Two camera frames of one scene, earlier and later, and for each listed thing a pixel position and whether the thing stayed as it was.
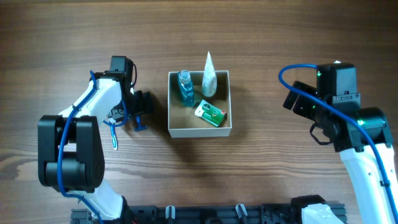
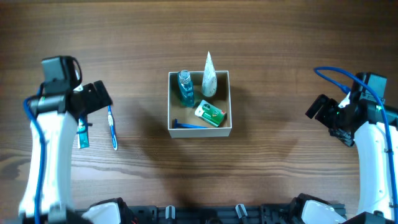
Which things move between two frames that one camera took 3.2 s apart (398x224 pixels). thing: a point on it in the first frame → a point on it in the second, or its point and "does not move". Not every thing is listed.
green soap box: x=207 y=111 does not move
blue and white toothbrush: x=114 y=139 does not move
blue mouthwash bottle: x=186 y=88 does not move
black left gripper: x=140 y=104 → x=94 y=96
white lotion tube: x=209 y=77 does not move
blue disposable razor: x=139 y=127 → x=181 y=126
